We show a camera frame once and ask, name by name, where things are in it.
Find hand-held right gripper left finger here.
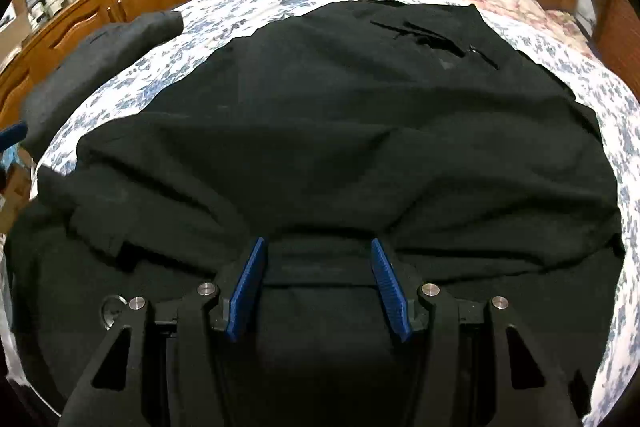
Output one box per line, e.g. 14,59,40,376
62,236,271,427

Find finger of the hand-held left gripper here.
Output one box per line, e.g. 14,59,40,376
0,121,29,152

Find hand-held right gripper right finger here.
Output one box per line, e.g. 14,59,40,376
370,237,583,427

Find black button coat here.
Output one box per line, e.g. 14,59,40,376
5,0,628,427

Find cardboard box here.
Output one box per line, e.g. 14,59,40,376
0,152,33,233

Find dark grey folded garment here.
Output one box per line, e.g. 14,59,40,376
20,11,185,158

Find blue floral bed sheet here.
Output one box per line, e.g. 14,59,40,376
0,0,640,427

